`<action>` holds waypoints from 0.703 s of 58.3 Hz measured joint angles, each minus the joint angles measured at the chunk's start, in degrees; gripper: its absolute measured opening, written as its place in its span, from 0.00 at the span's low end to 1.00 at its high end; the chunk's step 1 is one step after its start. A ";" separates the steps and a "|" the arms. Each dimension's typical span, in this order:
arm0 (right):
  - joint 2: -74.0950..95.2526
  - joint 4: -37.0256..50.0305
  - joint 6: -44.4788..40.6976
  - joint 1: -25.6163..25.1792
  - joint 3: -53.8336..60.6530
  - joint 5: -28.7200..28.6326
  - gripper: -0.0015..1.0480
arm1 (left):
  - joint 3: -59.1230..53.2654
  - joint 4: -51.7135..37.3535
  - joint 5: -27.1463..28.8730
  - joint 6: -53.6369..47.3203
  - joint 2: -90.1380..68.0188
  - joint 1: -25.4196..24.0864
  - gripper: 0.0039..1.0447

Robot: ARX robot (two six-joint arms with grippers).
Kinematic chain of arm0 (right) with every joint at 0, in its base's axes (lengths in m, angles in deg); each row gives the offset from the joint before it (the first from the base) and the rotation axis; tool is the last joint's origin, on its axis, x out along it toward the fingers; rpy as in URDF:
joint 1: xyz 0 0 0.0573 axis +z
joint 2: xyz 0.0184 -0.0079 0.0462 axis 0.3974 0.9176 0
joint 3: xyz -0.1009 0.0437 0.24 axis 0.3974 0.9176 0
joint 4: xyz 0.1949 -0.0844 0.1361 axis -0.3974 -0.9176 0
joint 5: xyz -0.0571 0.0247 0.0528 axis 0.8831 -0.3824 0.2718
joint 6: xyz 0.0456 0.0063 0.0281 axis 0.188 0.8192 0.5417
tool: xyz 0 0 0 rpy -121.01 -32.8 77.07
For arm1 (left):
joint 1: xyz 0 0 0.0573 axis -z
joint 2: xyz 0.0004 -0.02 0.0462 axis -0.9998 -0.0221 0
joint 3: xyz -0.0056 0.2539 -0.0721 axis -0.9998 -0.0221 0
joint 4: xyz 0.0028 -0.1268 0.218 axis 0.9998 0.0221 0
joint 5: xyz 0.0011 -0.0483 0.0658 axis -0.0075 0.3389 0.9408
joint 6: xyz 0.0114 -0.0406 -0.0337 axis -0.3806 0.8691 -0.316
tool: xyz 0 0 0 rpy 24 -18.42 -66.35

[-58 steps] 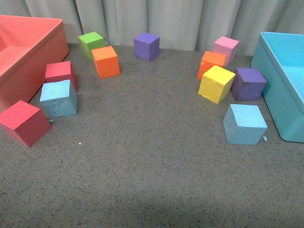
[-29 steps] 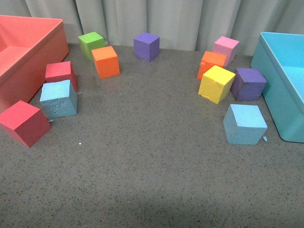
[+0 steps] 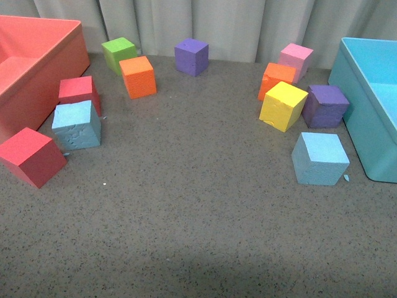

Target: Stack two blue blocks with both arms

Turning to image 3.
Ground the light blue plastic bin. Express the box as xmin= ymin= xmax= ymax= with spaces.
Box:
xmin=328 ymin=37 xmax=396 ymax=183

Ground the orange foam cube right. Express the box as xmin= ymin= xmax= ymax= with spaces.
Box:
xmin=257 ymin=63 xmax=297 ymax=101

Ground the red foam cube rear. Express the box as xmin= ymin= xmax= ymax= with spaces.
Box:
xmin=58 ymin=76 xmax=102 ymax=117

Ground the orange foam cube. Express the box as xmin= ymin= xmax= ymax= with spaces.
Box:
xmin=257 ymin=63 xmax=297 ymax=101
xmin=119 ymin=56 xmax=157 ymax=99

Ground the grey curtain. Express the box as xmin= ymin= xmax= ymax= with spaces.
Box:
xmin=1 ymin=0 xmax=396 ymax=68

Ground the purple foam cube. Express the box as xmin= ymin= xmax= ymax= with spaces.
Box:
xmin=301 ymin=84 xmax=350 ymax=129
xmin=174 ymin=38 xmax=209 ymax=76

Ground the purple foam cube right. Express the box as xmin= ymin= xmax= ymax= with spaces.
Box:
xmin=301 ymin=84 xmax=350 ymax=129

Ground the pink foam cube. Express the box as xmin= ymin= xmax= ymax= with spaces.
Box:
xmin=278 ymin=43 xmax=314 ymax=83

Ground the green foam cube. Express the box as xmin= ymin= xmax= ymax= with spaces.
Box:
xmin=101 ymin=37 xmax=138 ymax=76

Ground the red plastic bin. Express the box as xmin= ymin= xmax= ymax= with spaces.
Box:
xmin=1 ymin=15 xmax=90 ymax=142

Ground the purple foam cube rear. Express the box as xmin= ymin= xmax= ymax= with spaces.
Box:
xmin=174 ymin=38 xmax=209 ymax=76

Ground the red foam cube front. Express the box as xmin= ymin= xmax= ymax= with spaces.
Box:
xmin=1 ymin=127 xmax=67 ymax=189

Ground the red foam cube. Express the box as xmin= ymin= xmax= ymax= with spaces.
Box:
xmin=1 ymin=127 xmax=67 ymax=189
xmin=58 ymin=76 xmax=102 ymax=117

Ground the blue foam cube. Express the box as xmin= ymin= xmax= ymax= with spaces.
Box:
xmin=292 ymin=132 xmax=350 ymax=186
xmin=51 ymin=100 xmax=102 ymax=150

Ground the yellow foam cube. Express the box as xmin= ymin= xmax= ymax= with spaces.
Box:
xmin=259 ymin=81 xmax=308 ymax=132

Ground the orange foam cube left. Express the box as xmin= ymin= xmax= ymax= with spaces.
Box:
xmin=119 ymin=56 xmax=157 ymax=99

